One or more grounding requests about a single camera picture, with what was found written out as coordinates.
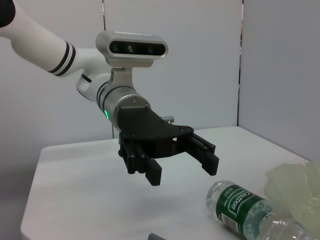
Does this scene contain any green glass fruit plate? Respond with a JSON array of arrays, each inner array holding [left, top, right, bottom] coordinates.
[[264, 160, 320, 240]]

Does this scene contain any clear green-label water bottle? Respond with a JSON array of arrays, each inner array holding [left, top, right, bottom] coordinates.
[[205, 179, 316, 240]]

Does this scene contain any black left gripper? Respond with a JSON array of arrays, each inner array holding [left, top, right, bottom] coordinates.
[[117, 106, 220, 187]]

